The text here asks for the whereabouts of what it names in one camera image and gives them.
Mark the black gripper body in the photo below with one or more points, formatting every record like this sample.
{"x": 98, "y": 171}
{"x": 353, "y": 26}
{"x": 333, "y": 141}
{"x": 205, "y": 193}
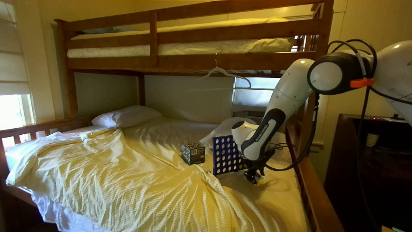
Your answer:
{"x": 259, "y": 163}

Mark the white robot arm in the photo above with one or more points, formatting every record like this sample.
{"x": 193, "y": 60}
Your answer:
{"x": 291, "y": 95}

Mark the large white pillow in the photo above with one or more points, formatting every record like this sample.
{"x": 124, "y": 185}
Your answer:
{"x": 223, "y": 129}

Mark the black white patterned box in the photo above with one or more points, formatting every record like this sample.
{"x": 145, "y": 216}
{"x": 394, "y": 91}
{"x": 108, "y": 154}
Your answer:
{"x": 192, "y": 154}

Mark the white clothes hanger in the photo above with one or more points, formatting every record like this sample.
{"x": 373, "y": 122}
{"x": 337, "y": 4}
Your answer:
{"x": 223, "y": 73}

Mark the dark wooden dresser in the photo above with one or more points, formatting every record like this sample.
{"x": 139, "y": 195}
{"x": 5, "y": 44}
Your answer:
{"x": 373, "y": 172}

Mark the white cup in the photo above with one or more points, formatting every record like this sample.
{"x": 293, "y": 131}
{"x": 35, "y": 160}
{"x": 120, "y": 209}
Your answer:
{"x": 372, "y": 141}

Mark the yellow bed sheet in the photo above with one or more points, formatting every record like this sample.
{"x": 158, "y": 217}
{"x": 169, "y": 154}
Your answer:
{"x": 129, "y": 181}

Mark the bunk mattress with pale sheet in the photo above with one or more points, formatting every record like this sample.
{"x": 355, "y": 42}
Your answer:
{"x": 193, "y": 47}

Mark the flat white pillow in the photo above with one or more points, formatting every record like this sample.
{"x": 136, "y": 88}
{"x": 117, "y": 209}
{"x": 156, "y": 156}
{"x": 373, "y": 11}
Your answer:
{"x": 126, "y": 116}

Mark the white window blind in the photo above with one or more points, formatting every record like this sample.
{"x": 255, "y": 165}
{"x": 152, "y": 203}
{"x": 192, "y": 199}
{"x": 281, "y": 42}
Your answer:
{"x": 10, "y": 56}

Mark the wooden bunk bed frame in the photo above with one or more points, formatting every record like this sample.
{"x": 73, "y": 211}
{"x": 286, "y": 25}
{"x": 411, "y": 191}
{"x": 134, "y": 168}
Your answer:
{"x": 184, "y": 64}

